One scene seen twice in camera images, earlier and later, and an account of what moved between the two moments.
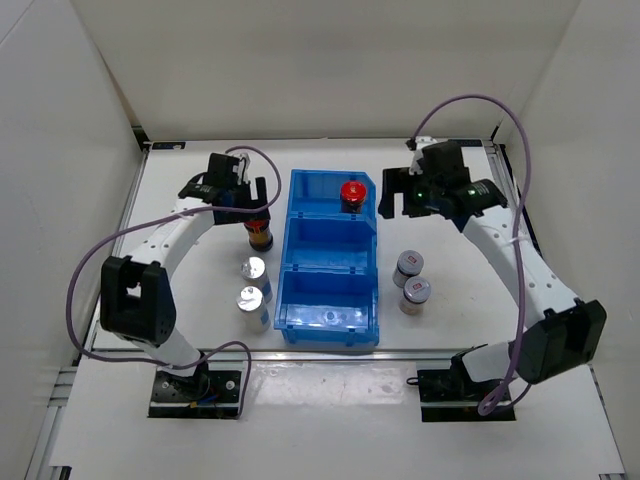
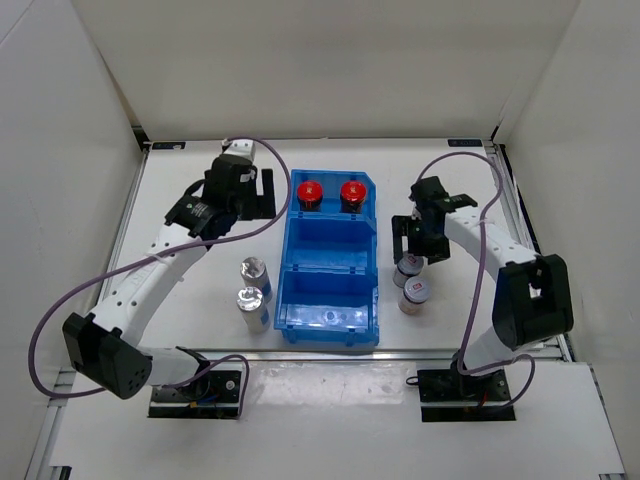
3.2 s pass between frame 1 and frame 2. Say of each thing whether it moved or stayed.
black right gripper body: moved
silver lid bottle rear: stayed
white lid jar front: stayed
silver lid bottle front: stayed
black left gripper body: stayed
